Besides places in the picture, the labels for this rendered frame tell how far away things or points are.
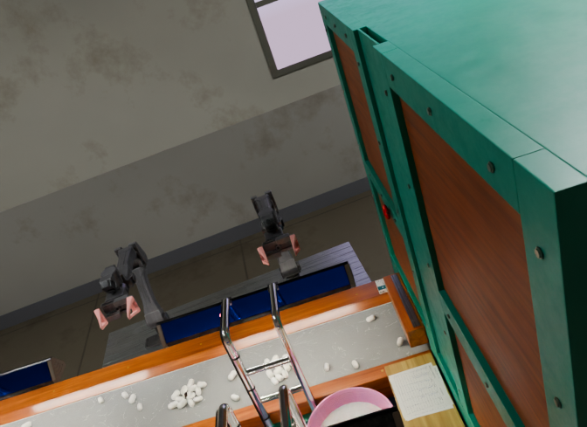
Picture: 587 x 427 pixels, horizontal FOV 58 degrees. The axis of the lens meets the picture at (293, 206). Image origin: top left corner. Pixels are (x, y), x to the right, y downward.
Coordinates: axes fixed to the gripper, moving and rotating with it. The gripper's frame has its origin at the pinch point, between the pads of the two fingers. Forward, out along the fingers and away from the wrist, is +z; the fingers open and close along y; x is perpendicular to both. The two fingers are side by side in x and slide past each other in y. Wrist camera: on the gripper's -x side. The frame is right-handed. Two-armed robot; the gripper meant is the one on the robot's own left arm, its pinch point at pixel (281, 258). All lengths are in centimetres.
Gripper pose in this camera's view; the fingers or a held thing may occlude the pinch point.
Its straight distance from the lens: 181.7
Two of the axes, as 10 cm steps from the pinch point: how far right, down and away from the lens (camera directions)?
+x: 3.1, 8.3, 4.6
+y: 9.3, -3.6, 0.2
